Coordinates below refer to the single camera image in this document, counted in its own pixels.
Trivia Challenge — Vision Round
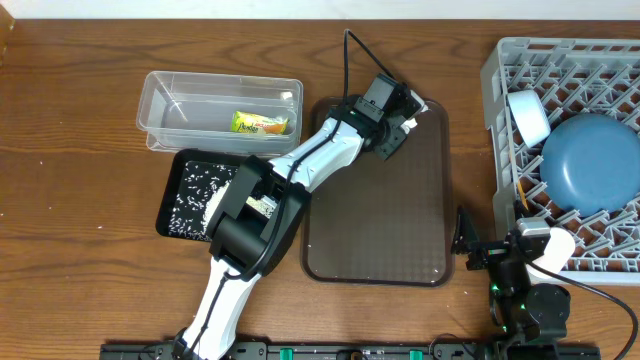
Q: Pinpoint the white tissue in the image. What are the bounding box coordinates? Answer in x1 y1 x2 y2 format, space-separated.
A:
401 90 429 134

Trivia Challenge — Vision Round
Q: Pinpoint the pink cup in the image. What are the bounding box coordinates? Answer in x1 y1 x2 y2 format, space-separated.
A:
530 227 576 275

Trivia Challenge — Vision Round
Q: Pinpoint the wooden chopstick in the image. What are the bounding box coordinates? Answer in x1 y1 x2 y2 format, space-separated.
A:
516 181 529 211

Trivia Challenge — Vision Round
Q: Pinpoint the large blue bowl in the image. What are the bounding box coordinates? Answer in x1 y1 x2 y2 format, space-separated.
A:
539 113 639 217

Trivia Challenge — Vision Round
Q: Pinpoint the green snack wrapper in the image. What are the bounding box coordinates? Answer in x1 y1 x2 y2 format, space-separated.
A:
230 111 289 135

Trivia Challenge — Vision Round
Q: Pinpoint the light blue rice bowl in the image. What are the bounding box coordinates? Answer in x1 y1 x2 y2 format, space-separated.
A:
506 90 551 148

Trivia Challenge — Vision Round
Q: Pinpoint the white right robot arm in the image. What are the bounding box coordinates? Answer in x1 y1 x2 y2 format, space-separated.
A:
451 207 571 359

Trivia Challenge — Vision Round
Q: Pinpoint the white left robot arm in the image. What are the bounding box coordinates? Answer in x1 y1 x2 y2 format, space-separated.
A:
172 74 427 359

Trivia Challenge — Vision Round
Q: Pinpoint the grey dishwasher rack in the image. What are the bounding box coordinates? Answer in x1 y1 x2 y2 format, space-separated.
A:
480 37 639 286

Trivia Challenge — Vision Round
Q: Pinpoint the dark brown serving tray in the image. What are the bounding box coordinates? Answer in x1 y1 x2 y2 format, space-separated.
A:
301 100 455 288

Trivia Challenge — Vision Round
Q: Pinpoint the clear plastic bin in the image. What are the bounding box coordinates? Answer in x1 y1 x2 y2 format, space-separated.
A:
136 71 303 157

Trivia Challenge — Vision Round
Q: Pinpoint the black plastic bin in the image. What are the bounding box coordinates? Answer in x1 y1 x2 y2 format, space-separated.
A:
154 148 251 244

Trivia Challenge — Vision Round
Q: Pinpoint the pile of white rice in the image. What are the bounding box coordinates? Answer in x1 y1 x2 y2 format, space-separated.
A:
167 160 276 241

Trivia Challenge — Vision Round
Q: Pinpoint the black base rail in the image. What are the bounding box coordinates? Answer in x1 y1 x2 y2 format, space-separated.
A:
98 332 601 360

